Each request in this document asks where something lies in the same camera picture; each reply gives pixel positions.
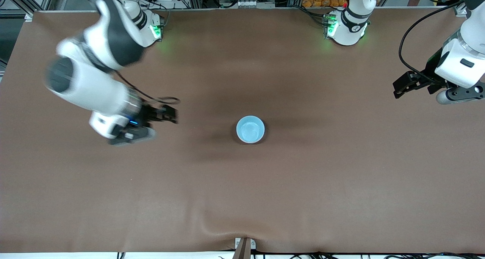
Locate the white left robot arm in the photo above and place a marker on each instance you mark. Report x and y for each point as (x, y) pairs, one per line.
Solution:
(348, 27)

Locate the white power strip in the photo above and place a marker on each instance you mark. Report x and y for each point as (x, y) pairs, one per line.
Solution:
(250, 3)

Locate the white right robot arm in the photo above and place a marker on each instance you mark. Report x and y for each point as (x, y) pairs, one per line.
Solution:
(98, 88)

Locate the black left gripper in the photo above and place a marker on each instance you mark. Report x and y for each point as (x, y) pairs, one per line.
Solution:
(429, 76)

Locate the metal clamp bracket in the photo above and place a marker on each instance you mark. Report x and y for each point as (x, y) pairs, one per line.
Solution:
(244, 249)

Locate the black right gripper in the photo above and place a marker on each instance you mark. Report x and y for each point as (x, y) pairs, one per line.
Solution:
(150, 115)

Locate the blue bowl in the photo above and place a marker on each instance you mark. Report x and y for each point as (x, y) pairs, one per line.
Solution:
(250, 129)

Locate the brown table mat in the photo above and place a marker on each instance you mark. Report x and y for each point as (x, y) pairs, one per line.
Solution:
(227, 198)

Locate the aluminium frame post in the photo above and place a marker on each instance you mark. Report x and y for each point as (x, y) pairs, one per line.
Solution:
(21, 1)

